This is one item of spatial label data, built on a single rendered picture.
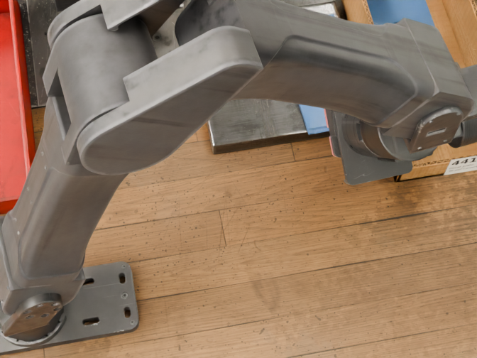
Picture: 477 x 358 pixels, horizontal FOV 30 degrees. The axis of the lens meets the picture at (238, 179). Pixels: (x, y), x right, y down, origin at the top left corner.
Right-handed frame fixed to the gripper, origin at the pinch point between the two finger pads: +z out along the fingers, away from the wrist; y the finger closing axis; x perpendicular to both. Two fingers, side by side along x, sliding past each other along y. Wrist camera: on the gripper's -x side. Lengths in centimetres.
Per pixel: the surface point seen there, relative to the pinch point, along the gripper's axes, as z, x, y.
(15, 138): 7.4, 33.1, 5.2
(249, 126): 3.4, 9.1, 1.7
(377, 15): 9.8, -9.1, 10.9
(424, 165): -2.2, -7.0, -5.6
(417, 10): 9.6, -13.8, 10.6
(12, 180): 5.0, 34.2, 1.1
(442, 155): 0.8, -10.3, -5.4
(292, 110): 3.8, 4.1, 2.4
